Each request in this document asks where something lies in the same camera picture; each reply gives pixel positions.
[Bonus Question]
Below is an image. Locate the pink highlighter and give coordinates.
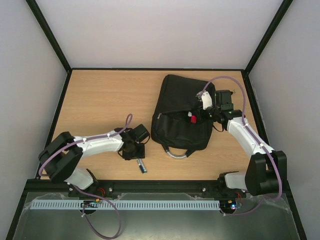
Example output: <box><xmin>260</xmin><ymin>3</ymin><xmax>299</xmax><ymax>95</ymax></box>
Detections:
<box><xmin>190</xmin><ymin>115</ymin><xmax>197</xmax><ymax>124</ymax></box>

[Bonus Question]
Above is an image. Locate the black student bag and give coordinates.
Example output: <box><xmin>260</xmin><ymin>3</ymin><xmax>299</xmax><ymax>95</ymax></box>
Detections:
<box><xmin>151</xmin><ymin>74</ymin><xmax>218</xmax><ymax>159</ymax></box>

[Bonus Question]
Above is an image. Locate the blue whiteboard marker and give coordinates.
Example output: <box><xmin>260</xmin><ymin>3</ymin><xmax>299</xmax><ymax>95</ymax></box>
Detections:
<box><xmin>137</xmin><ymin>159</ymin><xmax>145</xmax><ymax>174</ymax></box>

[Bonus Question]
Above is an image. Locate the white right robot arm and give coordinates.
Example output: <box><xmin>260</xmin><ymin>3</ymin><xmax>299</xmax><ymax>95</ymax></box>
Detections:
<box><xmin>196</xmin><ymin>90</ymin><xmax>287</xmax><ymax>196</ymax></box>

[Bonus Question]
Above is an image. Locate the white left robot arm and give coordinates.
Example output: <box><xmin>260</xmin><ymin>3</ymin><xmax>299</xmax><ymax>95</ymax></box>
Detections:
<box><xmin>38</xmin><ymin>124</ymin><xmax>150</xmax><ymax>190</ymax></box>

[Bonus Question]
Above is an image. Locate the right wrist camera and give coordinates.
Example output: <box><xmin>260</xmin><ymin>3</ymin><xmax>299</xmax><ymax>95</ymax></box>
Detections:
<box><xmin>196</xmin><ymin>90</ymin><xmax>213</xmax><ymax>110</ymax></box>

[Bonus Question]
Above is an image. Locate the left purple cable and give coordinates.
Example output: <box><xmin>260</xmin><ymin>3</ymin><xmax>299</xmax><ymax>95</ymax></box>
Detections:
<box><xmin>38</xmin><ymin>113</ymin><xmax>133</xmax><ymax>240</ymax></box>

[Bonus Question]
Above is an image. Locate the purple cable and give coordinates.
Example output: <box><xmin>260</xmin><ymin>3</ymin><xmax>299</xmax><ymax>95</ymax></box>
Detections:
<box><xmin>196</xmin><ymin>76</ymin><xmax>284</xmax><ymax>217</ymax></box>
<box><xmin>38</xmin><ymin>113</ymin><xmax>133</xmax><ymax>240</ymax></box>

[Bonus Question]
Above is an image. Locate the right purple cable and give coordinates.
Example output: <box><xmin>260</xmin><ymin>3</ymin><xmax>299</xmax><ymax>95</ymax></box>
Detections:
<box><xmin>196</xmin><ymin>76</ymin><xmax>284</xmax><ymax>217</ymax></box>

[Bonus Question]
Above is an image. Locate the grey slotted cable duct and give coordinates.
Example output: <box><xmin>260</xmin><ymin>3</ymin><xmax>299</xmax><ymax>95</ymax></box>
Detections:
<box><xmin>30</xmin><ymin>199</ymin><xmax>221</xmax><ymax>211</ymax></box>

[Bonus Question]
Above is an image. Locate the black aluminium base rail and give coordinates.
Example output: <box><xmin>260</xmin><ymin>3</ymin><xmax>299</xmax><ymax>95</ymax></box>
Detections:
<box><xmin>24</xmin><ymin>178</ymin><xmax>291</xmax><ymax>198</ymax></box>

